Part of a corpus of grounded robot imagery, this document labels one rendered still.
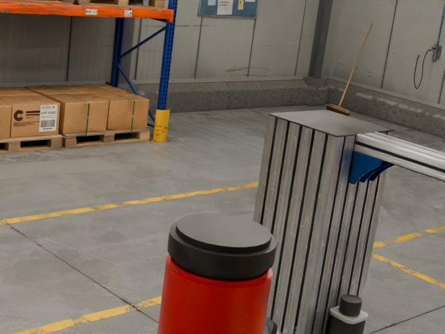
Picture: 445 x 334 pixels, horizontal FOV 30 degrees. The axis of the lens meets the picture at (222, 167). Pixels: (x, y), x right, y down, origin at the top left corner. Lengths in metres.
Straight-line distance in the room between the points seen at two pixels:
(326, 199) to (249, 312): 1.80
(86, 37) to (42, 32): 0.66
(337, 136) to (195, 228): 1.76
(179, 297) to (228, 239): 0.03
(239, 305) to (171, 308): 0.03
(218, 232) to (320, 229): 1.82
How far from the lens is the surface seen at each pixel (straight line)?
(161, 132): 10.19
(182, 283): 0.37
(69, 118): 9.56
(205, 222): 0.39
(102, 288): 6.00
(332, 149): 2.14
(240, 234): 0.38
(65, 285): 6.02
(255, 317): 0.38
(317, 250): 2.21
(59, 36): 10.80
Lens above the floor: 2.47
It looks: 15 degrees down
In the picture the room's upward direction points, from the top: 7 degrees clockwise
